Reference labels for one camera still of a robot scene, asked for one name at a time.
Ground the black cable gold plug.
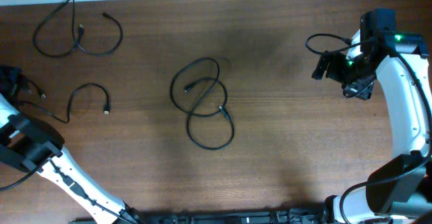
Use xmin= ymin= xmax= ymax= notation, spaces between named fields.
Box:
xmin=32 ymin=0 xmax=124 ymax=59

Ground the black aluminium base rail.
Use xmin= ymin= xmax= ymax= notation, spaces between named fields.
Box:
xmin=69 ymin=208 xmax=325 ymax=224

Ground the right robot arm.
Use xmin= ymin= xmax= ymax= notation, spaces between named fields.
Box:
xmin=312 ymin=9 xmax=431 ymax=223

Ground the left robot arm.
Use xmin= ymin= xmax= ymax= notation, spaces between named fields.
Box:
xmin=1 ymin=65 xmax=144 ymax=223

